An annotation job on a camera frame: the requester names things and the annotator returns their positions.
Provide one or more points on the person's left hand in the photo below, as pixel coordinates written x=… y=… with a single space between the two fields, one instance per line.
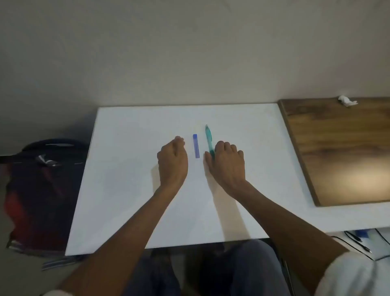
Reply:
x=172 y=164

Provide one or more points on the person's right hand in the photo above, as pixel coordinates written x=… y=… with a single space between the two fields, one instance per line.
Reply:
x=228 y=167

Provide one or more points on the blue lead case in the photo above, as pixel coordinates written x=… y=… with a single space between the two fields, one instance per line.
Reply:
x=196 y=146

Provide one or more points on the teal mechanical pencil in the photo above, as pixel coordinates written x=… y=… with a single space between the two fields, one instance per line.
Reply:
x=208 y=137

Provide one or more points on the person's right forearm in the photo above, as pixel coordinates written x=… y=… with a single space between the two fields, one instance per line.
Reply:
x=283 y=231

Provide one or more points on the person's left forearm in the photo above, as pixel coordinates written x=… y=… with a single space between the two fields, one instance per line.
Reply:
x=122 y=244

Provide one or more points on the person's legs in jeans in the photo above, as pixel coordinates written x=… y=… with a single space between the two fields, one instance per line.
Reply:
x=243 y=268

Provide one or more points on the brown wooden board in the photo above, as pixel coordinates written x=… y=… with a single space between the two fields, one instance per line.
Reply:
x=344 y=152

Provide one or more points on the white tag on bag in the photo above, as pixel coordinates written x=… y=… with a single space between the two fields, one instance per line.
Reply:
x=44 y=161

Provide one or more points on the crumpled white tissue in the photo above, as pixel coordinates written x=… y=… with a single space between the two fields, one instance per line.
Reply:
x=344 y=100

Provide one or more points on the black and red bag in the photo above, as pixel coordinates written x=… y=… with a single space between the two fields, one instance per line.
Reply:
x=36 y=198

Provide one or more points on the striped cloth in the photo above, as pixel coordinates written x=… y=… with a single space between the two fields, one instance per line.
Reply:
x=61 y=263

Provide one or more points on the small blue object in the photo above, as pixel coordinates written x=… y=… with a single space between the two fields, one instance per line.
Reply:
x=362 y=233

